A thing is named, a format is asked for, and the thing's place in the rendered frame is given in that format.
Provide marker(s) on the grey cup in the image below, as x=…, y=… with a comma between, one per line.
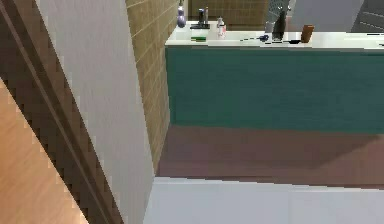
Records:
x=269, y=26

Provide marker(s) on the brown box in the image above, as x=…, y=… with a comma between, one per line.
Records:
x=306, y=33

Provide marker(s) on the black flat utensil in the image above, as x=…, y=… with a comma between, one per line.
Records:
x=290, y=41

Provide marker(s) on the blue small object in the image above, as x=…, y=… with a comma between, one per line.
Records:
x=264, y=38

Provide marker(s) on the brown wooden door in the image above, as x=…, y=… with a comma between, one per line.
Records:
x=50, y=110

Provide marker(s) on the white spray bottle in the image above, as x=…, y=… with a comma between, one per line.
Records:
x=221, y=28

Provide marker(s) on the green flat bar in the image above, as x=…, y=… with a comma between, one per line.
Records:
x=198, y=39

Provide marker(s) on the purple vase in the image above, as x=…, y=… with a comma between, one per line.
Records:
x=181, y=20

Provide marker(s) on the green cabinet with white worktop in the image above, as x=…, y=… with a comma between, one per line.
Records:
x=273, y=90

